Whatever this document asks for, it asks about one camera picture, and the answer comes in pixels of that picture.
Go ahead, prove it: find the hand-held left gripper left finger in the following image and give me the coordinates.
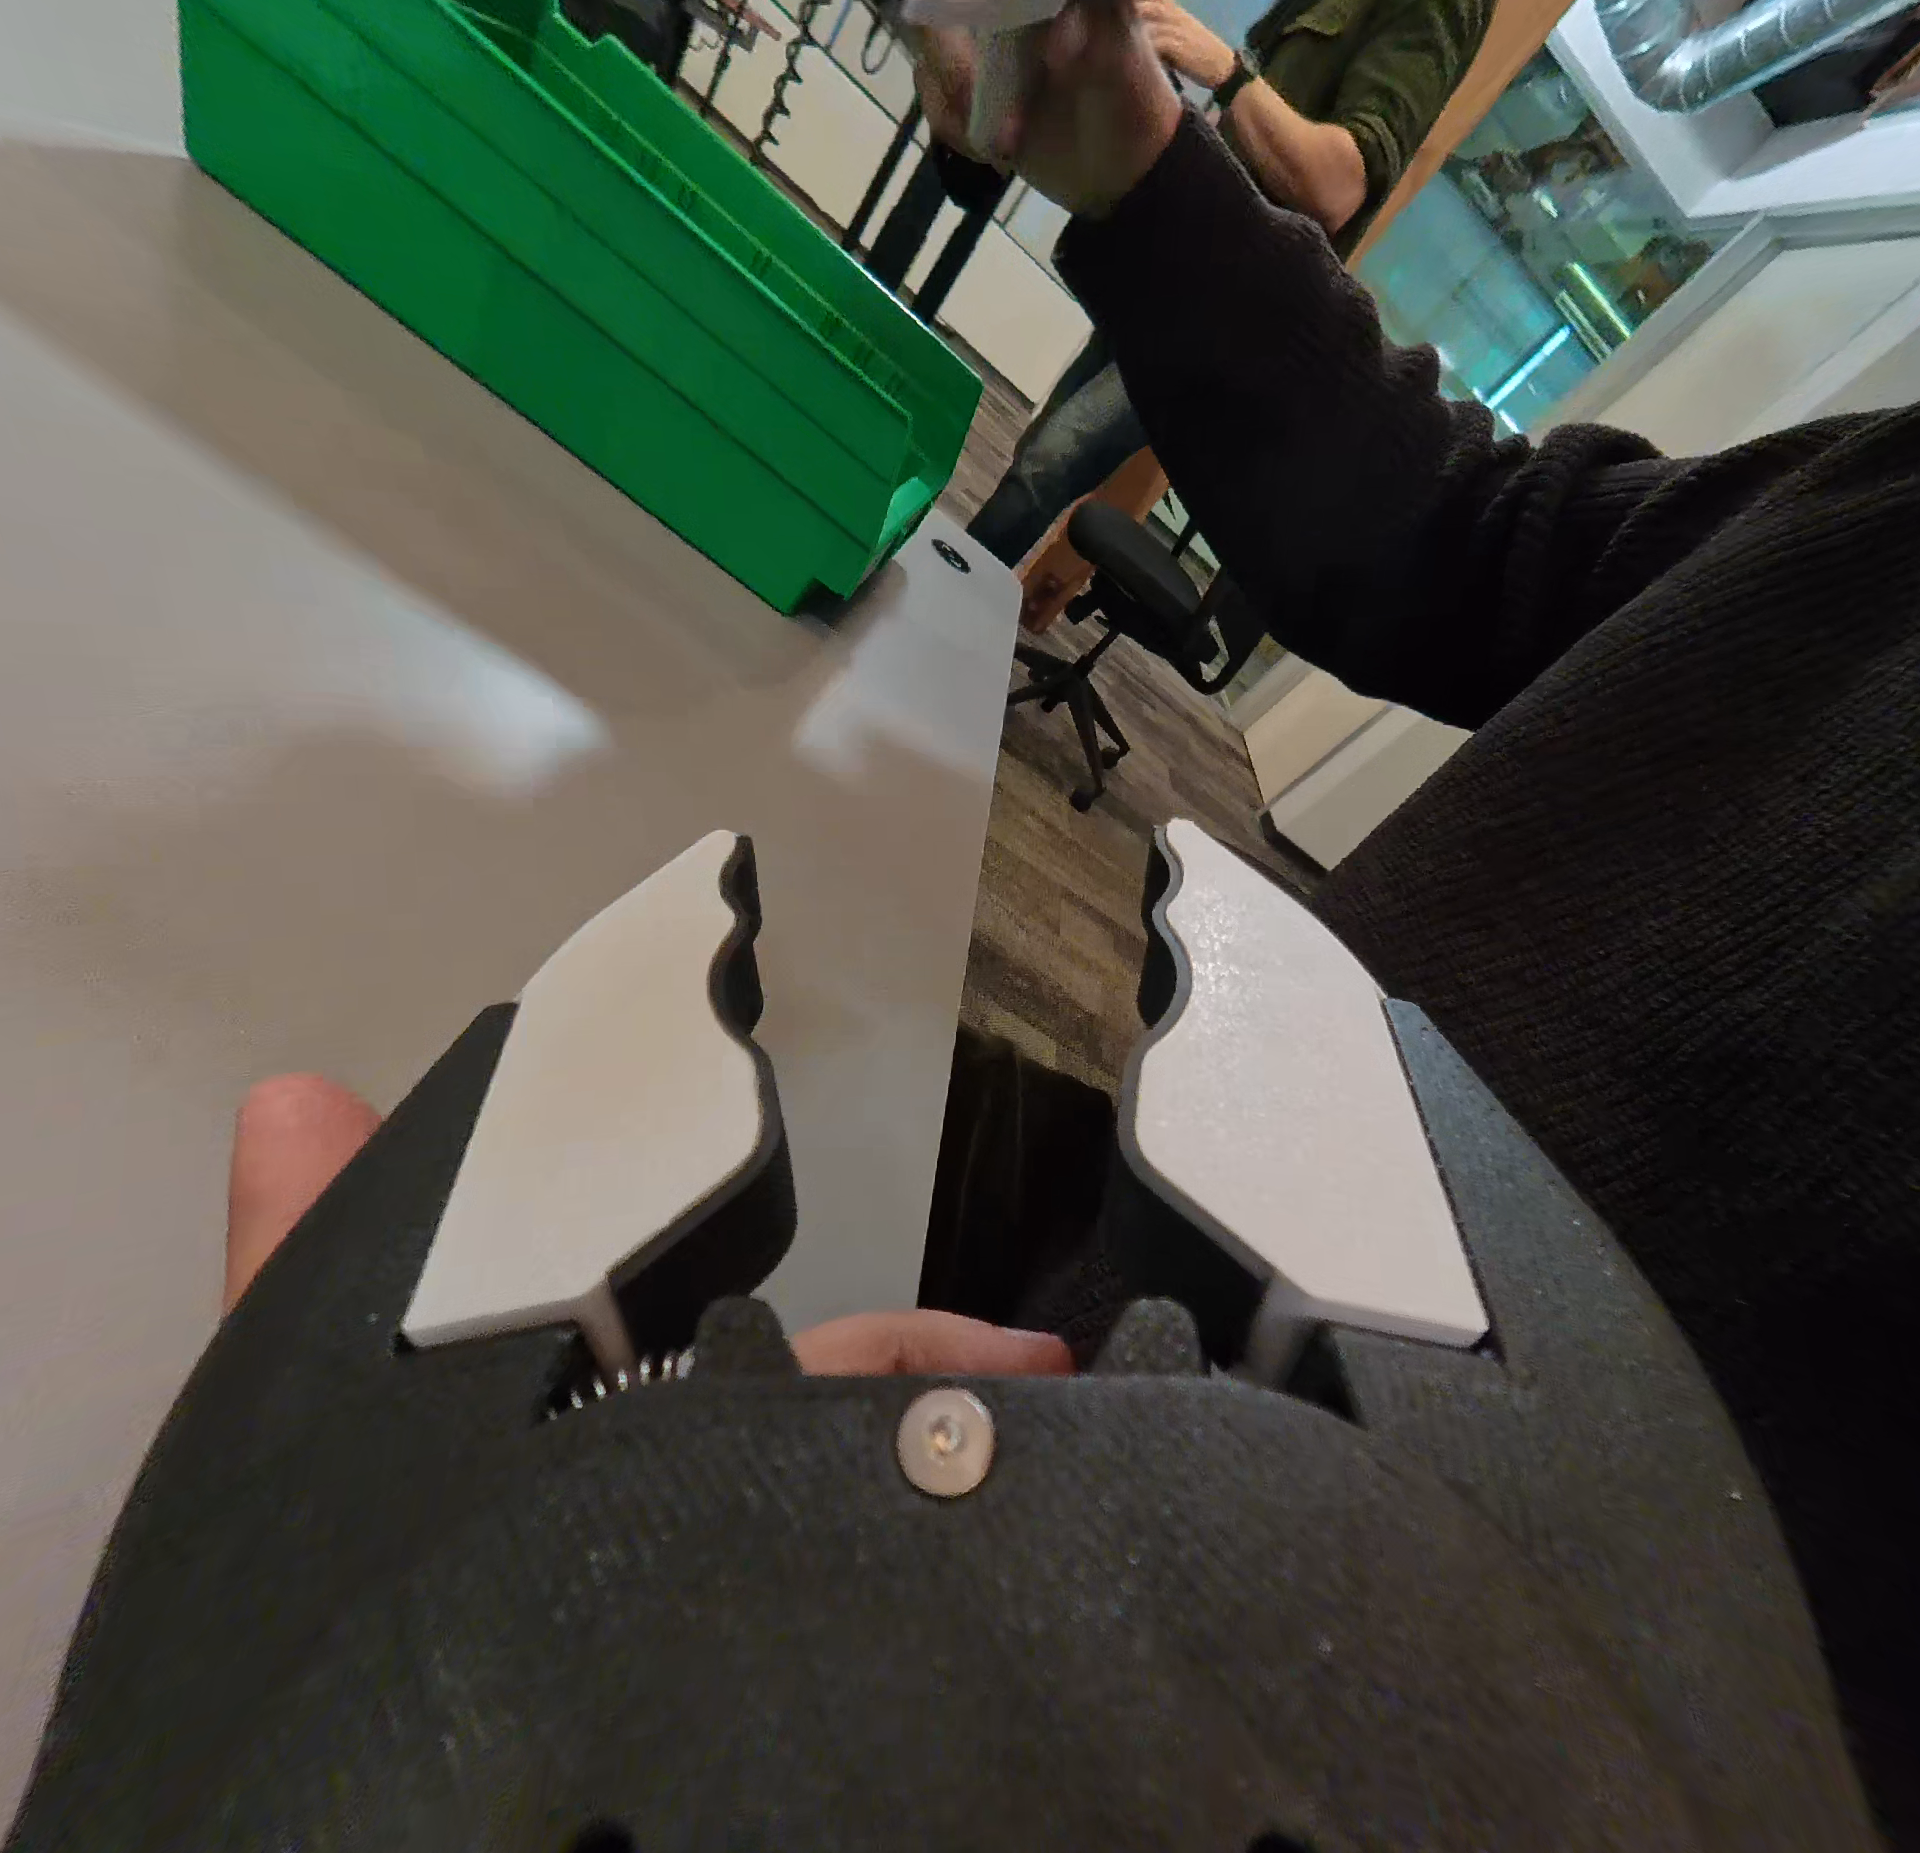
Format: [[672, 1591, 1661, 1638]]
[[400, 827, 797, 1373]]

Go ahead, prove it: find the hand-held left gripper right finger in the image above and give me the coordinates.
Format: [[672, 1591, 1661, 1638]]
[[1113, 814, 1493, 1391]]

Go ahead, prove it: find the green plastic bin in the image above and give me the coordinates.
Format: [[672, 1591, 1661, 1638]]
[[168, 0, 987, 623]]

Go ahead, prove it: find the person's right forearm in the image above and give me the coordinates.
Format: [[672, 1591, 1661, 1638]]
[[1055, 111, 1666, 732]]

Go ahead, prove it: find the grey desk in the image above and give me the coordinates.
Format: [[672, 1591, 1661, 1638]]
[[0, 0, 1026, 1780]]

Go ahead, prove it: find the person's right hand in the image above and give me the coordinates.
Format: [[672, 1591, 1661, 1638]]
[[907, 0, 1188, 223]]

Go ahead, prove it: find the person's left hand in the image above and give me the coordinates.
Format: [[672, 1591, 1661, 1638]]
[[222, 1072, 1075, 1380]]

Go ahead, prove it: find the person's black sweater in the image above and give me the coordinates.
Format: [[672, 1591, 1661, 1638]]
[[1310, 406, 1920, 1853]]

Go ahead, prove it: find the wooden beam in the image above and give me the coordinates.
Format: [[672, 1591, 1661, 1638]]
[[1342, 0, 1636, 271]]

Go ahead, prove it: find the black office chair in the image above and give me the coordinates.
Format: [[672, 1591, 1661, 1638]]
[[1008, 502, 1268, 813]]

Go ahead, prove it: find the silver ventilation duct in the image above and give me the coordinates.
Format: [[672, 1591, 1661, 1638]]
[[1589, 0, 1920, 121]]

